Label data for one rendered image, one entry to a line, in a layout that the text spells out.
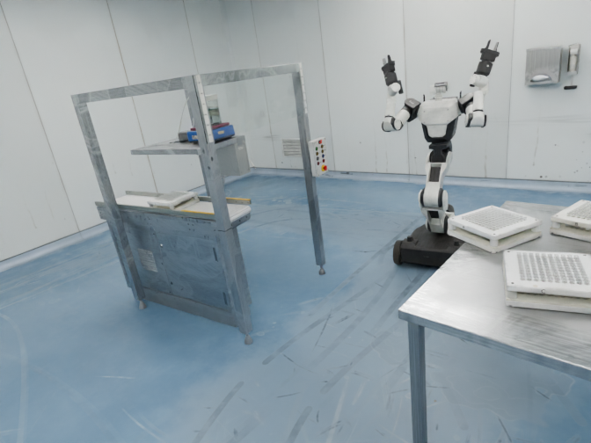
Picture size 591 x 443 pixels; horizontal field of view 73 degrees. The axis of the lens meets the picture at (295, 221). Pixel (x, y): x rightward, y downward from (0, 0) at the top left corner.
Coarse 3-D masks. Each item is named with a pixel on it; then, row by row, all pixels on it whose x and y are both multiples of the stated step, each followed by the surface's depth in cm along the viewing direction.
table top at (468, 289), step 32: (544, 224) 168; (480, 256) 150; (448, 288) 133; (480, 288) 130; (416, 320) 122; (448, 320) 117; (480, 320) 115; (512, 320) 113; (544, 320) 112; (576, 320) 110; (512, 352) 105; (544, 352) 100; (576, 352) 99
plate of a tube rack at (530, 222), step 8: (480, 208) 175; (456, 216) 170; (528, 216) 160; (456, 224) 165; (464, 224) 161; (472, 224) 160; (520, 224) 154; (528, 224) 154; (536, 224) 155; (472, 232) 158; (480, 232) 154; (488, 232) 152; (496, 232) 151; (504, 232) 150; (512, 232) 151
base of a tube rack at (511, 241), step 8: (448, 232) 171; (456, 232) 166; (464, 232) 165; (520, 232) 158; (528, 232) 158; (536, 232) 157; (464, 240) 163; (472, 240) 159; (480, 240) 157; (488, 240) 156; (504, 240) 154; (512, 240) 153; (520, 240) 154; (528, 240) 156; (488, 248) 152; (496, 248) 150; (504, 248) 152
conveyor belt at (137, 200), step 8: (120, 200) 314; (128, 200) 311; (136, 200) 308; (144, 200) 305; (120, 208) 294; (184, 208) 270; (192, 208) 268; (200, 208) 265; (208, 208) 263; (232, 208) 256; (240, 208) 254; (248, 208) 256; (232, 216) 245; (240, 216) 251
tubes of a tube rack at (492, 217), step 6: (492, 210) 169; (468, 216) 166; (474, 216) 166; (480, 216) 165; (486, 216) 164; (492, 216) 163; (498, 216) 162; (504, 216) 162; (510, 216) 160; (486, 222) 158; (492, 222) 158; (498, 222) 157; (504, 222) 156
